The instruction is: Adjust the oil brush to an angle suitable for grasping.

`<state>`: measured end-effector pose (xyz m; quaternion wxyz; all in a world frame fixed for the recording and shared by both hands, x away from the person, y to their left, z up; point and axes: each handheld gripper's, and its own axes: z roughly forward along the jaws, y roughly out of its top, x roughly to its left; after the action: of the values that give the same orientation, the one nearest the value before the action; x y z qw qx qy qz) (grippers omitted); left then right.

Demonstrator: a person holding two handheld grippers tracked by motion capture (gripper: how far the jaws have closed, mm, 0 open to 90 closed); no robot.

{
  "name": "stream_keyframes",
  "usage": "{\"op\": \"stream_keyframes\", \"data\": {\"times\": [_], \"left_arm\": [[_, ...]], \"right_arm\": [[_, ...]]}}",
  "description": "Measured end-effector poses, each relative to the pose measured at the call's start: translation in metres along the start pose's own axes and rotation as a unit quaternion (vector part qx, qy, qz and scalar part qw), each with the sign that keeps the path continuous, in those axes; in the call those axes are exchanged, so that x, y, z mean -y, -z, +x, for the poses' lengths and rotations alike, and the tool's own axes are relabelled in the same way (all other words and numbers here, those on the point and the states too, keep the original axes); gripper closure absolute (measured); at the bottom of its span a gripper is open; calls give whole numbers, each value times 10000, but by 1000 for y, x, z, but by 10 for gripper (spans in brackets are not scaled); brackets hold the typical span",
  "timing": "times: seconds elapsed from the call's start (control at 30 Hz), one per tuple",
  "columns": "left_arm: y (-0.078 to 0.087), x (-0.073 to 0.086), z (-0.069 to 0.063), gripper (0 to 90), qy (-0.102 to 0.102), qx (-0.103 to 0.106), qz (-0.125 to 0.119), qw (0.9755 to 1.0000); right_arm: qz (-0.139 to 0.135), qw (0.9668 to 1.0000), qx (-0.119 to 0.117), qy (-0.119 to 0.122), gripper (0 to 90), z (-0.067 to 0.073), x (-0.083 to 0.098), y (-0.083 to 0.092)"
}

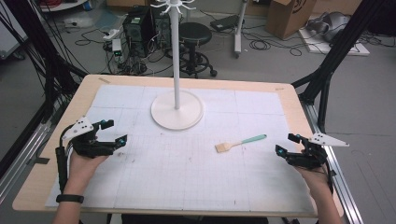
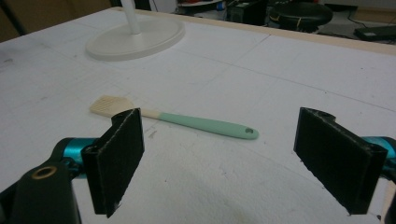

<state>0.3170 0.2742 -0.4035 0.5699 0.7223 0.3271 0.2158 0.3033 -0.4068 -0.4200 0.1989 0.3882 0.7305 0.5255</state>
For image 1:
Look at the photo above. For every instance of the white power strip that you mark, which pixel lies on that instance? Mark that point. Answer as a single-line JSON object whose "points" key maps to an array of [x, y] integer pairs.
{"points": [[111, 34]]}

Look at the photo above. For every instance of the white hook stand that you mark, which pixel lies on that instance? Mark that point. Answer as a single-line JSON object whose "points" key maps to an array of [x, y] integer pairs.
{"points": [[176, 109]]}

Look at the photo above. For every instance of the wooden table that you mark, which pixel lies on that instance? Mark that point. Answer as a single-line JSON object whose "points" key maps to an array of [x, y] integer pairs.
{"points": [[37, 186]]}

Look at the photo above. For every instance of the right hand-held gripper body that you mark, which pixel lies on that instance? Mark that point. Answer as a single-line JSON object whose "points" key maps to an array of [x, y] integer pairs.
{"points": [[308, 154]]}

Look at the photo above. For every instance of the brown cardboard box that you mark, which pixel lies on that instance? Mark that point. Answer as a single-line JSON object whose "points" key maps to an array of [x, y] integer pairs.
{"points": [[288, 18]]}

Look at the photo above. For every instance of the white box with green light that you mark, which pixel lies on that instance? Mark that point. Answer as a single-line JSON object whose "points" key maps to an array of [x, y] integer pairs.
{"points": [[117, 46]]}

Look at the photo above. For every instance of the black computer tower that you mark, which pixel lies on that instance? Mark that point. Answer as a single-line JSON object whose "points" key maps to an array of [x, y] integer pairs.
{"points": [[140, 31]]}

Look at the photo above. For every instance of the person's right hand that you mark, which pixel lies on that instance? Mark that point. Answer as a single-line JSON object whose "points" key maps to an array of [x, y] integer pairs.
{"points": [[313, 179]]}

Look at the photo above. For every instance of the grey helmet-like device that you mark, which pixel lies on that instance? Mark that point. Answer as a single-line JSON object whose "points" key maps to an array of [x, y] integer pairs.
{"points": [[333, 26]]}

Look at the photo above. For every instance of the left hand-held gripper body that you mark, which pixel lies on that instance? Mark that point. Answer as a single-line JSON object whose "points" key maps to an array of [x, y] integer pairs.
{"points": [[85, 144]]}

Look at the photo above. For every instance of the white floor stand pole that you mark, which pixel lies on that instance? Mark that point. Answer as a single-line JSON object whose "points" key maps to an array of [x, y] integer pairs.
{"points": [[239, 28]]}

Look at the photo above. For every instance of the black flat device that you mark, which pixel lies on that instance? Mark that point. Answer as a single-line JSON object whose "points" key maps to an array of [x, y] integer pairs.
{"points": [[224, 22]]}

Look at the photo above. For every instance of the person's left hand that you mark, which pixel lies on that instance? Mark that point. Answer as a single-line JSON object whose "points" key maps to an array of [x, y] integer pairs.
{"points": [[83, 169]]}

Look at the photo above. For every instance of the white grid mat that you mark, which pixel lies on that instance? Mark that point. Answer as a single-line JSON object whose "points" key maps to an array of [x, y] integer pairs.
{"points": [[186, 174]]}

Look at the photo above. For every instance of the aluminium rail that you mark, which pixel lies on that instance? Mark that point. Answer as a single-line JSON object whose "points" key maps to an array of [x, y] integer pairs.
{"points": [[18, 161], [342, 186]]}

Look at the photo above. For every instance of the black round stool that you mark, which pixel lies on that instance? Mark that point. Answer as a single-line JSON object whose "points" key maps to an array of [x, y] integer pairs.
{"points": [[194, 34]]}

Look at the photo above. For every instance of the black metal frame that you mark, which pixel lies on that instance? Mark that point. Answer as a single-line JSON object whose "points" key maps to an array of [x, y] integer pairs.
{"points": [[336, 53], [37, 56]]}

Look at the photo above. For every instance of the white floor board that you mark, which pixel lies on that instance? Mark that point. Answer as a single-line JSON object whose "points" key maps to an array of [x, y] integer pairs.
{"points": [[339, 46]]}

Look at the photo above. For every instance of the black wristband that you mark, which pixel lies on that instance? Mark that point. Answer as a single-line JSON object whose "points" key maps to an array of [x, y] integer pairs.
{"points": [[70, 198]]}

